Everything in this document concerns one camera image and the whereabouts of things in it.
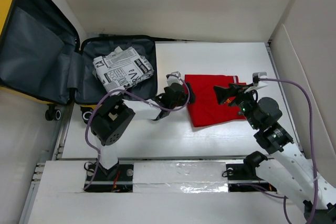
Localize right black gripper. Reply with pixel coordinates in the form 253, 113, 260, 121
212, 82, 259, 130

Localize red shirt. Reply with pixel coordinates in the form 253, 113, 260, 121
185, 74, 245, 127

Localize newspaper print cloth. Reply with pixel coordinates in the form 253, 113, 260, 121
93, 47, 154, 92

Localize yellow Pikachu suitcase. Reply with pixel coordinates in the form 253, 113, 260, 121
1, 0, 157, 121

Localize black white striped garment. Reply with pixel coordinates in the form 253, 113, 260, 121
113, 46, 123, 54

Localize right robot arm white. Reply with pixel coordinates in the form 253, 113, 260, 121
213, 83, 335, 223

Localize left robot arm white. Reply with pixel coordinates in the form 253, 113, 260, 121
88, 83, 196, 180

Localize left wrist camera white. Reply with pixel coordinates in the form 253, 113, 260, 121
166, 71, 183, 86

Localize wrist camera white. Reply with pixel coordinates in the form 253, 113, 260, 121
244, 72, 268, 93
166, 71, 183, 86

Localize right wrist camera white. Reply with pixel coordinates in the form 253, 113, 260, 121
244, 72, 268, 93

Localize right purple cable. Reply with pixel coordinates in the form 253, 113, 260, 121
253, 76, 320, 224

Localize purple cable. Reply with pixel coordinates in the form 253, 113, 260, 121
253, 76, 320, 224
83, 73, 192, 190

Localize aluminium front rail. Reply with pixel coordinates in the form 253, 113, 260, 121
33, 158, 296, 188

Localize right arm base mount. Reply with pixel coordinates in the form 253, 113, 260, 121
222, 163, 277, 193

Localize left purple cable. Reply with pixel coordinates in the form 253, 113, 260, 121
83, 73, 192, 190

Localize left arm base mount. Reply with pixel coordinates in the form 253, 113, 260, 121
84, 162, 134, 193

